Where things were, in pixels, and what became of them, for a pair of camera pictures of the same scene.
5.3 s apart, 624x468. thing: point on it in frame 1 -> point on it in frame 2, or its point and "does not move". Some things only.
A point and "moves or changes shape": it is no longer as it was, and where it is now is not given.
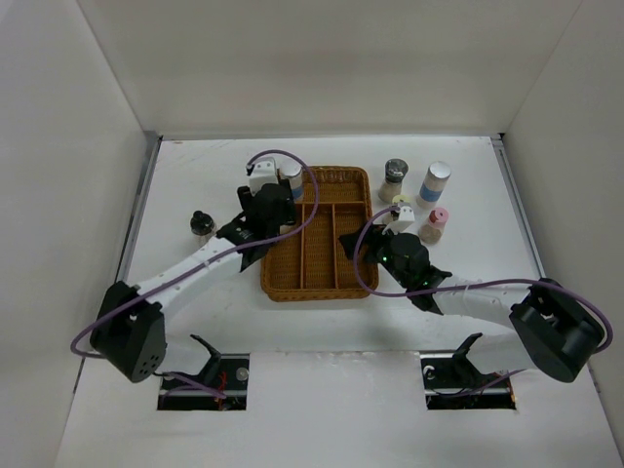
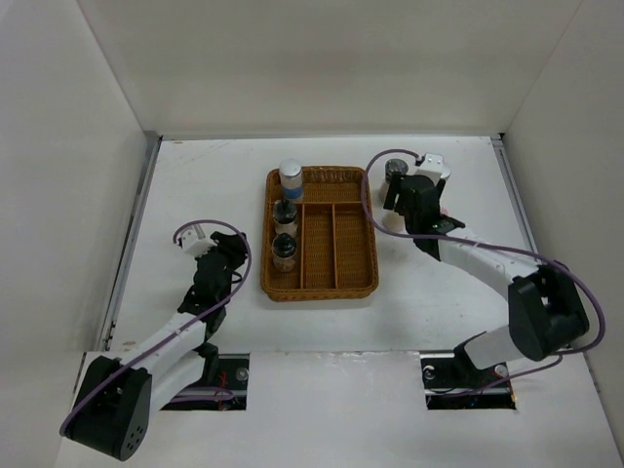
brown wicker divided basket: x=316 y=264 does not move
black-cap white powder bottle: x=396 y=170 does not move
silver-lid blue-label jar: x=290 y=169 does not move
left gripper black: x=247 y=197 -> x=230 y=244
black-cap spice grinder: x=203 y=225 moves or changes shape
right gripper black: x=373 y=238 -> x=394 y=189
